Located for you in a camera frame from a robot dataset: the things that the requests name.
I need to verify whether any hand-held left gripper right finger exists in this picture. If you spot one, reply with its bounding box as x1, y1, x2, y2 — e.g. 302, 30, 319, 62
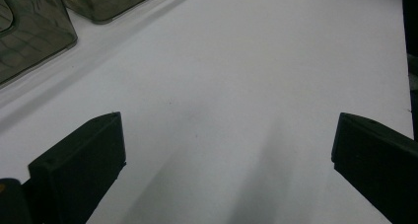
330, 112, 418, 224

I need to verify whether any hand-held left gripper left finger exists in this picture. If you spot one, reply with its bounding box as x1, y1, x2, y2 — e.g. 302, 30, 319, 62
28, 112, 127, 224

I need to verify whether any translucent brown plastic bin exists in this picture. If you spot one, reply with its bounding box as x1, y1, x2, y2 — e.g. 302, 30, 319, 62
0, 0, 79, 86
56, 0, 170, 25

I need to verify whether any white table cover board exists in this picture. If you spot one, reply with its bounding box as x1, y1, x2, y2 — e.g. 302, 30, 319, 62
0, 0, 416, 224

